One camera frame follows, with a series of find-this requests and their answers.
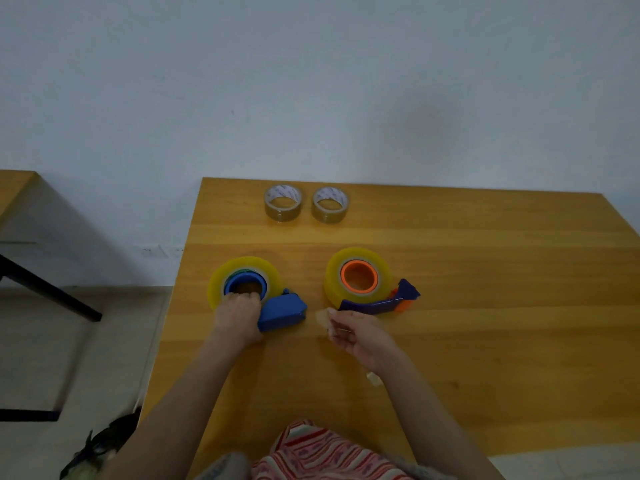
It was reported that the blue tape dispenser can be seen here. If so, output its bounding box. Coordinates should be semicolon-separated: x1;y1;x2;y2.
223;273;308;333

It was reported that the person's left hand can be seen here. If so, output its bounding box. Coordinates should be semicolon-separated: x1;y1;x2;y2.
214;292;265;346

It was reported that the clear tape piece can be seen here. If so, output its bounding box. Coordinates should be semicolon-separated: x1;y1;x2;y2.
314;308;335;338

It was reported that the small brown tape roll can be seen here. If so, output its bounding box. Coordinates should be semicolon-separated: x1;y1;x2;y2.
311;186;350;225
263;183;303;224

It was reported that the yellowish clear tape roll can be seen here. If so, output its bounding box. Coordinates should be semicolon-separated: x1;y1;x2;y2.
323;247;395;307
207;256;286;312

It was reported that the person's right forearm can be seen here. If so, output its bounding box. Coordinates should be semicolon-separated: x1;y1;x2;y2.
371;352;507;480

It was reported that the red patterned garment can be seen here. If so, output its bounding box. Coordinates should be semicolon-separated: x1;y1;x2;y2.
249;419;417;480

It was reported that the orange and navy tape dispenser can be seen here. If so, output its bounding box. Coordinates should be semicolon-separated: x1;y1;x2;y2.
338;259;421;317

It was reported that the person's left forearm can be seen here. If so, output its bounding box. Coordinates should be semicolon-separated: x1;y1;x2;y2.
98;331;261;480

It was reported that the person's right hand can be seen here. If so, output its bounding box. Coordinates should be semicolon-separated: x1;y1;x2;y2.
327;309;402;374

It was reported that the wooden table with black legs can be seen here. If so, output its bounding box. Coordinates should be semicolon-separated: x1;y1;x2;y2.
0;170;104;423

